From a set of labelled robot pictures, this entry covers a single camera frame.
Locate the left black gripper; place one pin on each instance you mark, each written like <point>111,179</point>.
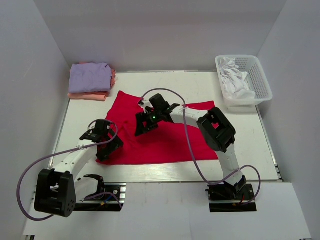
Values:
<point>115,144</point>

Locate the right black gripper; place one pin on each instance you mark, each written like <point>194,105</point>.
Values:
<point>141,118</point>

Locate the red t-shirt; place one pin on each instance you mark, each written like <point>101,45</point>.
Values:
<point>166,144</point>

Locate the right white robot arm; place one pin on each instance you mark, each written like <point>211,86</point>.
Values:
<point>217,132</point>

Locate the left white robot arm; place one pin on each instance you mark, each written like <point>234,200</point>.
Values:
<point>59,189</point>

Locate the folded salmon pink t-shirt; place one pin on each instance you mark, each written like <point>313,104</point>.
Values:
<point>99,96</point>

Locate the folded lavender t-shirt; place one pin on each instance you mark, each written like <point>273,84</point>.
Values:
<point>90,77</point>

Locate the crumpled white t-shirt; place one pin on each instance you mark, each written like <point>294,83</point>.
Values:
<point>234,81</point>

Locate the white plastic basket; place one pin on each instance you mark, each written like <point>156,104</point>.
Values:
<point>256,80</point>

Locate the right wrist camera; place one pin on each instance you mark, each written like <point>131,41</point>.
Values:
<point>145,104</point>

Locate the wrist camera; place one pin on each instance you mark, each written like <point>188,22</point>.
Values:
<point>145,104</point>
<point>93,135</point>

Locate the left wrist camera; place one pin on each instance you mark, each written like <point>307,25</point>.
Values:
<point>93,135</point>

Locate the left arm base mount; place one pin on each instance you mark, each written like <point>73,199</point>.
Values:
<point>113,201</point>

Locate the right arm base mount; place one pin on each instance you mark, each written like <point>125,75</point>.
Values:
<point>220,201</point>

